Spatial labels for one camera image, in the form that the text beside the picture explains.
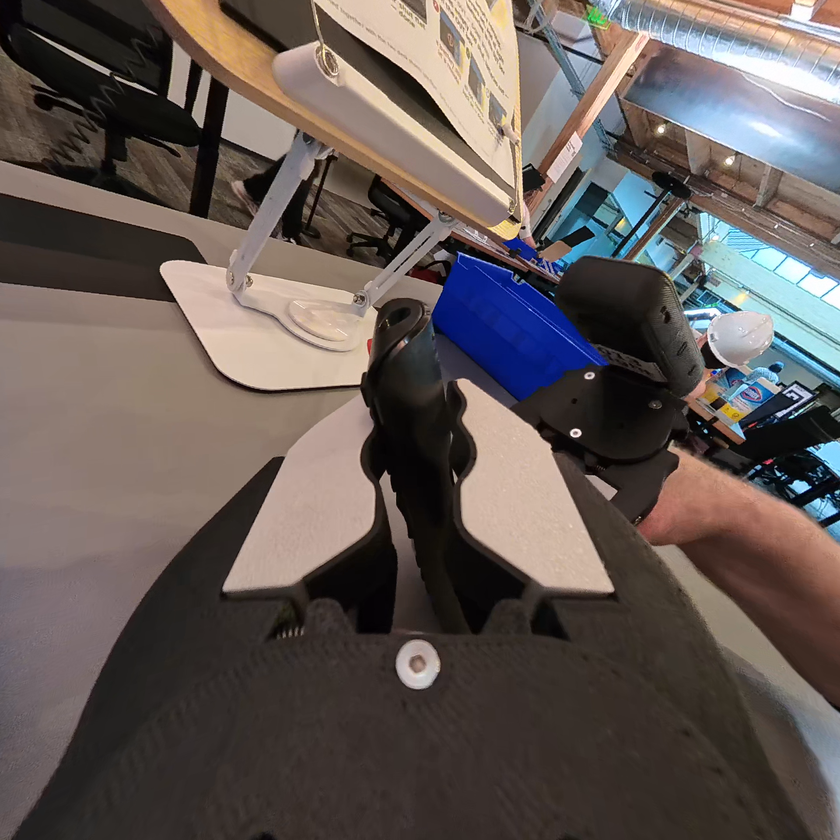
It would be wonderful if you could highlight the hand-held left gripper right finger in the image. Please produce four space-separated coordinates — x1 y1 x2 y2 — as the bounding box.
446 378 616 634

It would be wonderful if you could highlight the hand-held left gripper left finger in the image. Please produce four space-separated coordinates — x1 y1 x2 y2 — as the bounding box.
222 394 399 634

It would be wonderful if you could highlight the black remote control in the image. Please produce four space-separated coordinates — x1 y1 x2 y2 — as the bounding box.
361 298 472 634

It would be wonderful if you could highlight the blue plastic bin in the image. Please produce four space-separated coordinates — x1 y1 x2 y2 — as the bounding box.
432 252 608 403

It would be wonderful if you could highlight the person's right forearm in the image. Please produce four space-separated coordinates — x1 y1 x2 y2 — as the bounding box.
638 446 840 710

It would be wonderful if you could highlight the grey desk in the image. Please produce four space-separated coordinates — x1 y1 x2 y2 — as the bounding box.
0 161 840 840

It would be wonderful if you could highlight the wooden top table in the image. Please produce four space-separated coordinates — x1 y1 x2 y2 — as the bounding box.
686 377 749 447

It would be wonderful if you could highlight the pink mannequin head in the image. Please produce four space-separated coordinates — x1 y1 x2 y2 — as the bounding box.
696 331 746 395

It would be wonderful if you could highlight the white wipes canister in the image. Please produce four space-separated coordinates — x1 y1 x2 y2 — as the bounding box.
715 371 765 421

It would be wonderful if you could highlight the white hard hat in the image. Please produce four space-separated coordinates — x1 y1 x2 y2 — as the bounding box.
705 310 775 368

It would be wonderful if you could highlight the small blue bin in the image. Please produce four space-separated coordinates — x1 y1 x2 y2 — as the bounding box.
502 238 559 280

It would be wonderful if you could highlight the black pole stand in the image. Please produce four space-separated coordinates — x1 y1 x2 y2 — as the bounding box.
613 171 693 258

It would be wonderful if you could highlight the white paper notice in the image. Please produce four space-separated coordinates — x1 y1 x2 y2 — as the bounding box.
546 131 584 183

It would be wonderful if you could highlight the black table leg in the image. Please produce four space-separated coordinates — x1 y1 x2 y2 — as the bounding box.
189 79 231 219

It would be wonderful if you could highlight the printed instruction sheet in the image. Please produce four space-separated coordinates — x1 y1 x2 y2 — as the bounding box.
314 0 522 193

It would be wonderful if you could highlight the wooden book stand board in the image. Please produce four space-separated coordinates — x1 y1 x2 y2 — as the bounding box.
144 0 526 242

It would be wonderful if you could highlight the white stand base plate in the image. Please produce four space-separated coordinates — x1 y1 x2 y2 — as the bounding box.
159 131 460 392

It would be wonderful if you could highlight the silver ventilation duct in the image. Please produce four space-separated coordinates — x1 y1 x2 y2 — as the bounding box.
594 0 840 109

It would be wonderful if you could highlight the coiled black cable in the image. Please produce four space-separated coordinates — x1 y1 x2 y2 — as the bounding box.
46 29 168 168

